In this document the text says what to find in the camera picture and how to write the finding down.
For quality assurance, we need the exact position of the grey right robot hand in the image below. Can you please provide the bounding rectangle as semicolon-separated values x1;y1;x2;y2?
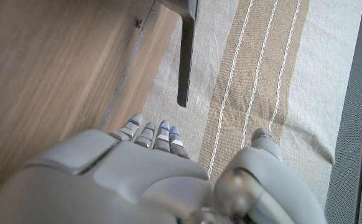
0;113;328;224

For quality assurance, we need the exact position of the black plastic dustpan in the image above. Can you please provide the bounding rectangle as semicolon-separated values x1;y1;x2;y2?
157;0;200;108

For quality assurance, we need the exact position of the beige striped curtain backdrop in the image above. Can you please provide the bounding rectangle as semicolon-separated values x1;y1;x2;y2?
140;0;362;209

